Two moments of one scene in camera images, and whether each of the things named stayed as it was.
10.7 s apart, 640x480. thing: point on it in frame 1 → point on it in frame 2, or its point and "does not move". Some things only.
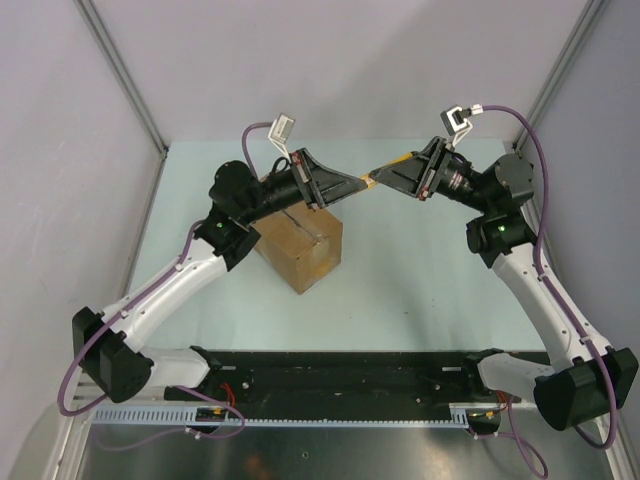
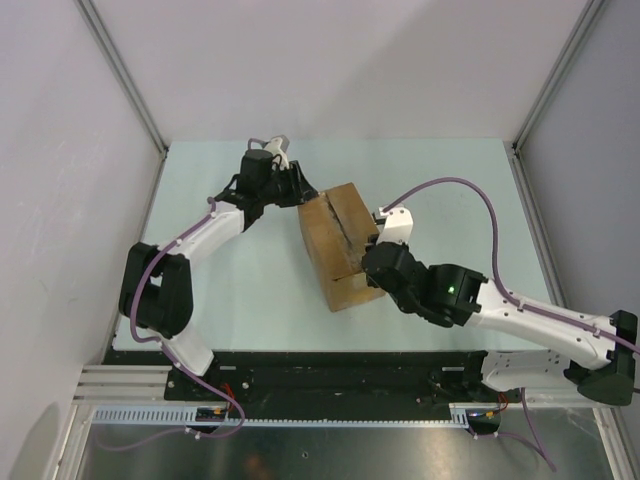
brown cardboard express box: [301, 245] → [338, 227]
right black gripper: [420, 175] → [397, 244]
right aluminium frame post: [576, 41] does not move
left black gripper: [319, 185] → [299, 191]
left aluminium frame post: [129, 83] does not move
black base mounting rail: [304, 379] does not move
